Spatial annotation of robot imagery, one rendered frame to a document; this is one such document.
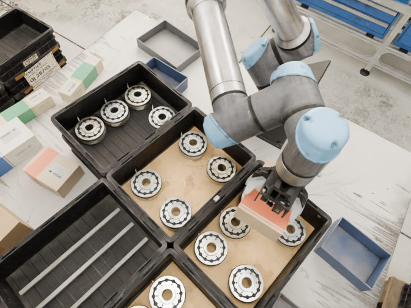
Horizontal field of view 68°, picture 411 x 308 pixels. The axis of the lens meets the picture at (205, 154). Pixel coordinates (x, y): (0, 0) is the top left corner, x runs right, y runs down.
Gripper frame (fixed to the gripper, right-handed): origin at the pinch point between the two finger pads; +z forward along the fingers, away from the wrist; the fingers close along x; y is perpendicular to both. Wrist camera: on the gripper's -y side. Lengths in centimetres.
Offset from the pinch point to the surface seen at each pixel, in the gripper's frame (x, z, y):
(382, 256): 45, 37, -20
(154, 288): -14.3, 23.5, 32.8
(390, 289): 80, 96, -35
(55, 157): -73, 32, 17
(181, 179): -28.0, 26.6, -0.1
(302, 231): 14.6, 23.7, -6.3
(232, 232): -4.1, 23.7, 6.6
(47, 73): -145, 73, -27
